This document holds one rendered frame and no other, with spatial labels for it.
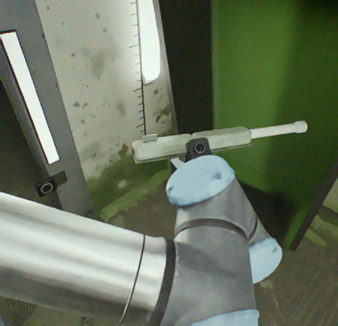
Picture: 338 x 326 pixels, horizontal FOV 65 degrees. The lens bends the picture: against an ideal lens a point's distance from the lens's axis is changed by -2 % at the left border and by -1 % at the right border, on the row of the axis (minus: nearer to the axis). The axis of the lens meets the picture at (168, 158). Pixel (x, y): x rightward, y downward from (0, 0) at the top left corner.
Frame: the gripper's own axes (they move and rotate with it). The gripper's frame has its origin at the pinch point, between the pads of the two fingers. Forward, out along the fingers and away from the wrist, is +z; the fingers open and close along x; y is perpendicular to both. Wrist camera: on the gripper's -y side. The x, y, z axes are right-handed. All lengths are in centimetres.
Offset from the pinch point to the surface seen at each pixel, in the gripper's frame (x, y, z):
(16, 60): -46, -21, 61
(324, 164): 72, 29, 20
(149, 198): 6, 85, 101
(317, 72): 57, -12, 18
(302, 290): 71, 105, 14
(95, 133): -23, 23, 86
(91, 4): -13, -40, 77
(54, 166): -46, 34, 76
